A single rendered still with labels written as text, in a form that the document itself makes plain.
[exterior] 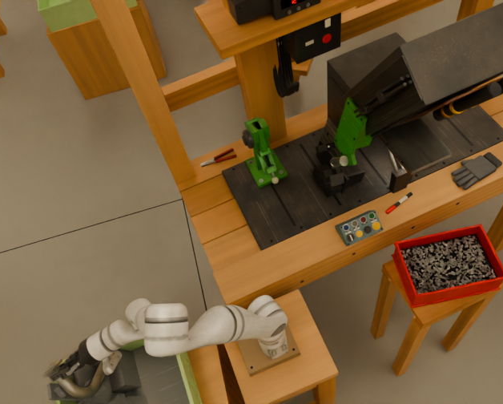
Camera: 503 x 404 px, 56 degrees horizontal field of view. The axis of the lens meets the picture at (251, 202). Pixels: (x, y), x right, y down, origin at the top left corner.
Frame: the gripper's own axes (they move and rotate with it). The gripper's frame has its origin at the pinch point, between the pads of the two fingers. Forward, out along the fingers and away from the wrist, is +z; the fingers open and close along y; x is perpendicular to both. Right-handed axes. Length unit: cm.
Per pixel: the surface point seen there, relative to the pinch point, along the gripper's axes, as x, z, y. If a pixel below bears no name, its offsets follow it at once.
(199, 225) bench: -2, -38, -65
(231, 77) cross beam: -41, -81, -73
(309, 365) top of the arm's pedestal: 51, -53, -24
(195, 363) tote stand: 33.6, -17.1, -32.1
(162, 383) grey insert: 29.4, -7.8, -22.8
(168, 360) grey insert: 25.8, -11.8, -28.5
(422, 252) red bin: 49, -105, -48
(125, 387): 21.7, 0.3, -17.8
